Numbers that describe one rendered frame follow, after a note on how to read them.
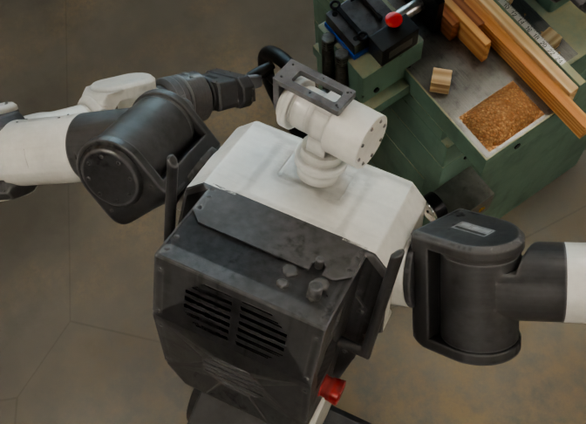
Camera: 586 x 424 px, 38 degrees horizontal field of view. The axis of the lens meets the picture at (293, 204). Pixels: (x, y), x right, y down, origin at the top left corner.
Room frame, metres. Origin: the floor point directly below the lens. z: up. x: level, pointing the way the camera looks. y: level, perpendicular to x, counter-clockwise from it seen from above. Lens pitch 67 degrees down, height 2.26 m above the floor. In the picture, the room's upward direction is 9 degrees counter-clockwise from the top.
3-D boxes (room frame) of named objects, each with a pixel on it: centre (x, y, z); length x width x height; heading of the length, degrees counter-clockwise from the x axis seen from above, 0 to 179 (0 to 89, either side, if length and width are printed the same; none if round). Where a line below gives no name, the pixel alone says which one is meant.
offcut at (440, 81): (0.75, -0.30, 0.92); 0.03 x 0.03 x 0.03; 70
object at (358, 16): (0.84, -0.18, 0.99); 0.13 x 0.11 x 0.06; 26
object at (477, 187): (0.64, -0.34, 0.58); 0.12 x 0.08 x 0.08; 116
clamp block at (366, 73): (0.85, -0.18, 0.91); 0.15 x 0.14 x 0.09; 26
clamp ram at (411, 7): (0.89, -0.27, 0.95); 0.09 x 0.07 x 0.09; 26
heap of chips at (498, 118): (0.67, -0.39, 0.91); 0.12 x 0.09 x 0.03; 116
